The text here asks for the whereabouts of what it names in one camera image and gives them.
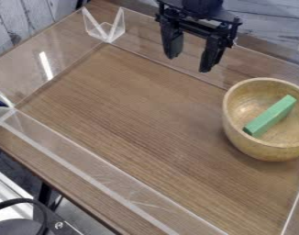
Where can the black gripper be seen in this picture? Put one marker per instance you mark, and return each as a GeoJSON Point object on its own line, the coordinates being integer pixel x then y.
{"type": "Point", "coordinates": [204, 18]}

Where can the clear acrylic tray wall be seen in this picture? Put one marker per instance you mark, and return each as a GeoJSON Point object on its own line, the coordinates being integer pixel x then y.
{"type": "Point", "coordinates": [120, 127]}

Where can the green rectangular block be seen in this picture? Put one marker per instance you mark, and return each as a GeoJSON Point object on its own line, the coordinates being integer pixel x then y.
{"type": "Point", "coordinates": [260, 125]}

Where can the black table leg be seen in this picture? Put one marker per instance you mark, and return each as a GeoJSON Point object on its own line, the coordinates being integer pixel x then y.
{"type": "Point", "coordinates": [45, 194]}

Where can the clear acrylic corner bracket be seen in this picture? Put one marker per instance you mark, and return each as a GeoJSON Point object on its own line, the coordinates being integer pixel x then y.
{"type": "Point", "coordinates": [108, 32]}

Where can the brown wooden bowl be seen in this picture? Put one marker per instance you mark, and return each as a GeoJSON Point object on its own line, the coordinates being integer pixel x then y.
{"type": "Point", "coordinates": [246, 100]}

